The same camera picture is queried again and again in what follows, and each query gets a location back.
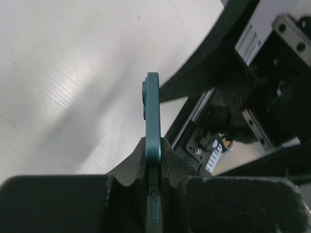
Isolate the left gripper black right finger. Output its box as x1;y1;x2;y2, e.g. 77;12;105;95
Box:
162;140;311;233

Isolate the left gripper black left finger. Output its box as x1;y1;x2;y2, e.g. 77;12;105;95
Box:
0;139;147;233

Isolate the black smartphone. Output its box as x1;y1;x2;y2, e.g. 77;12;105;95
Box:
142;72;161;233

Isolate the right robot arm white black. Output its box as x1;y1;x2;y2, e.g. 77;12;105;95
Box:
160;0;311;183

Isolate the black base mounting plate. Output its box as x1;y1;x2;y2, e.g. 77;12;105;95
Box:
173;90;248;177

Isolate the right white cable duct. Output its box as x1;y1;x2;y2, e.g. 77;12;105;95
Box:
205;139;223;173

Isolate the aluminium frame rail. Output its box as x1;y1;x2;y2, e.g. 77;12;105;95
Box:
166;17;274;148

